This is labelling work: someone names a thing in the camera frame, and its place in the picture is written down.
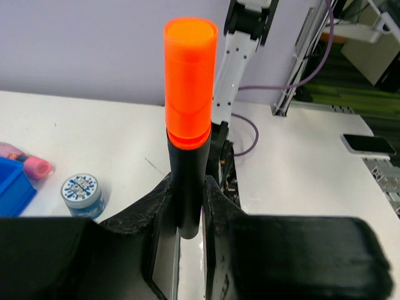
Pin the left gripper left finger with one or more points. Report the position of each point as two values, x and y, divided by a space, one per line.
127 256

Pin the smartphone on table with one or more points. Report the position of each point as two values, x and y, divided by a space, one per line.
358 144

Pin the orange cap black highlighter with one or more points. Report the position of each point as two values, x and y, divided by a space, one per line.
190 45

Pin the pink glue bottle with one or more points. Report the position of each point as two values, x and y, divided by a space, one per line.
33 166

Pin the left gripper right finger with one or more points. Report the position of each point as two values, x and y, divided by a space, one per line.
289 257

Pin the blue jar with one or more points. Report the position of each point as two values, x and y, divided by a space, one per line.
83 197

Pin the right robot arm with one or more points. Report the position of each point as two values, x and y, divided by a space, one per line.
246 28

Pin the blue compartment tray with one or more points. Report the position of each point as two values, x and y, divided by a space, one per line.
16 189

